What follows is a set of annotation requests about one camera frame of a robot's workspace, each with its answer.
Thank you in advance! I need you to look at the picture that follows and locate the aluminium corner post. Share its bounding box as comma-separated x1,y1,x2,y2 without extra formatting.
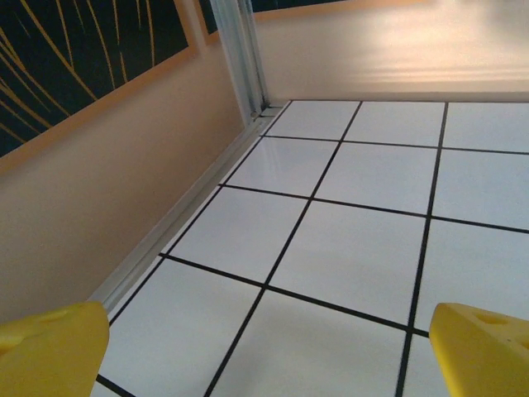
212,0,272,125

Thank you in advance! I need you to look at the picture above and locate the aluminium floor edge rail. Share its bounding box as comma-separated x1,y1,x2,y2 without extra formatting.
87,101,293,315

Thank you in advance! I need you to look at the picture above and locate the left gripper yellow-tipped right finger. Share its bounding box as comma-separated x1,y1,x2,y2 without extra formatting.
428,302,529,397

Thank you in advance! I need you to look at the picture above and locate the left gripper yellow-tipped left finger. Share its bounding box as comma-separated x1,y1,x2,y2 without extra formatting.
0,300,111,397

